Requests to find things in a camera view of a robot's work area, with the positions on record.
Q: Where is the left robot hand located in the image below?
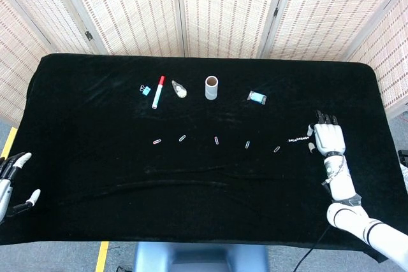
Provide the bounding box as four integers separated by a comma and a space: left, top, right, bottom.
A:
0, 152, 41, 225

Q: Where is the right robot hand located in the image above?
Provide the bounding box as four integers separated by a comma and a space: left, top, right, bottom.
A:
306, 110, 347, 157

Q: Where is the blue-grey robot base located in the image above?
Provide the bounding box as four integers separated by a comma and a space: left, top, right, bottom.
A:
132, 240, 269, 272

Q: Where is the yellow floor tape strip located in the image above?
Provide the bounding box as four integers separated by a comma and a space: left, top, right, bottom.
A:
0, 127, 18, 171
95, 241, 110, 272

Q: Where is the blue packet in clear wrap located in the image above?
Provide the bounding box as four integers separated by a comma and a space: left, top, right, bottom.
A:
247, 90, 268, 106

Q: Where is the grey cardboard tube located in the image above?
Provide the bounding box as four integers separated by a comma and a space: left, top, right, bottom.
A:
204, 75, 219, 101

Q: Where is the black velvet tablecloth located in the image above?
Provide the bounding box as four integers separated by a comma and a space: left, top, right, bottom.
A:
0, 52, 408, 264

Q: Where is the white crumpled wrapper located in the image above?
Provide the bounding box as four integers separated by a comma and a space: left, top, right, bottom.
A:
171, 80, 188, 99

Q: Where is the woven folding screen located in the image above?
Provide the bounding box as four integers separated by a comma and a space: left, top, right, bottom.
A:
0, 0, 408, 126

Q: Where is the white marker with red cap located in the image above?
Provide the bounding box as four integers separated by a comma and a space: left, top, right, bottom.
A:
151, 75, 166, 110

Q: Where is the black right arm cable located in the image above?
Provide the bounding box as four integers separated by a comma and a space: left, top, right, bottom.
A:
295, 224, 332, 272

